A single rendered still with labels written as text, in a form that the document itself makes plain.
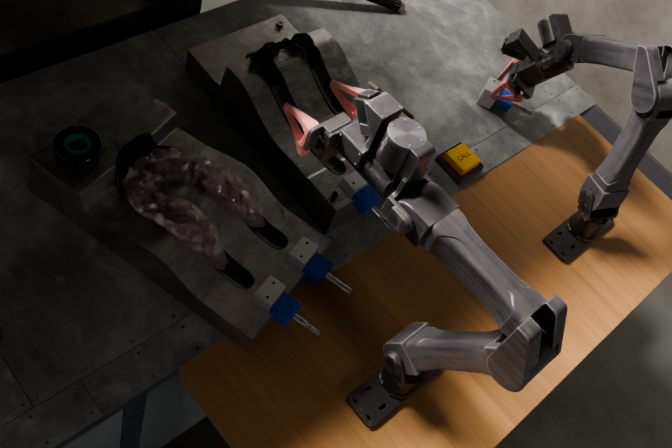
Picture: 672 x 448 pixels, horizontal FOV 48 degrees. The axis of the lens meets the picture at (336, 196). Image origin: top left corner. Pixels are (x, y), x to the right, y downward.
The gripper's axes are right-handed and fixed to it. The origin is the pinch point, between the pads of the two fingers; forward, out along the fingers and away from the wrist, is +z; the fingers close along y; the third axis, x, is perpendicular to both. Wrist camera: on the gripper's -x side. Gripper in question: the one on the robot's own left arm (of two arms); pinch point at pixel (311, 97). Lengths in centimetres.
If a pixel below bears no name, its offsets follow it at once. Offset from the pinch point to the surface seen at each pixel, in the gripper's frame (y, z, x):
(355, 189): -14.3, -6.1, 28.2
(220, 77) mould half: -12.2, 33.3, 33.1
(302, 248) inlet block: 1.0, -9.3, 31.8
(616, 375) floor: -106, -73, 121
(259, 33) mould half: -28, 40, 33
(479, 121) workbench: -63, -3, 40
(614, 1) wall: -186, 20, 68
